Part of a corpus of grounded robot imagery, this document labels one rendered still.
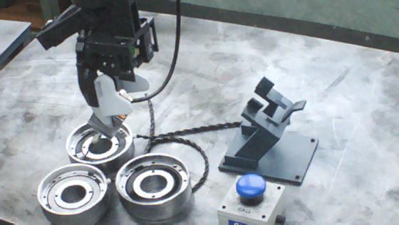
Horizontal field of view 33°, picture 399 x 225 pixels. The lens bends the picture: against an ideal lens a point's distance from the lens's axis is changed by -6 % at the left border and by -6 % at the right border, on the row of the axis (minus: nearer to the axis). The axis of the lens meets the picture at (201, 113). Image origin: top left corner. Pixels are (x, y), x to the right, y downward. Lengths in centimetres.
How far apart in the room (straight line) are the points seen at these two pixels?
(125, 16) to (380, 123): 48
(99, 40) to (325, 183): 39
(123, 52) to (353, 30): 189
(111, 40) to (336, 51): 54
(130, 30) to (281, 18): 193
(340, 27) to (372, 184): 170
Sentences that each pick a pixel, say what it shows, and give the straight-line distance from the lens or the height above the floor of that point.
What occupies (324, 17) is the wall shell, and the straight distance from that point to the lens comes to 267.
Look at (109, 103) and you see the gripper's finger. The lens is 91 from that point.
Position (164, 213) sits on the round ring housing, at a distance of 96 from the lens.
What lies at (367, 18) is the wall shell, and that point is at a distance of 262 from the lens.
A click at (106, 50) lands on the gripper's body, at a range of 85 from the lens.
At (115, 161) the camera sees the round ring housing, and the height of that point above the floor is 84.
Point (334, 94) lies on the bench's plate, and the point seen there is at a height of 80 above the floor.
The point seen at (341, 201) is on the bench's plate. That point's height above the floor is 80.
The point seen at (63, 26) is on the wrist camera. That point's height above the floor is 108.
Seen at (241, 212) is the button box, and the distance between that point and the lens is 91.
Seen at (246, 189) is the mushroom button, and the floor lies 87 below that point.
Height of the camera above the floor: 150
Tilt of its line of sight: 38 degrees down
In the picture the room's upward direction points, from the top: 7 degrees counter-clockwise
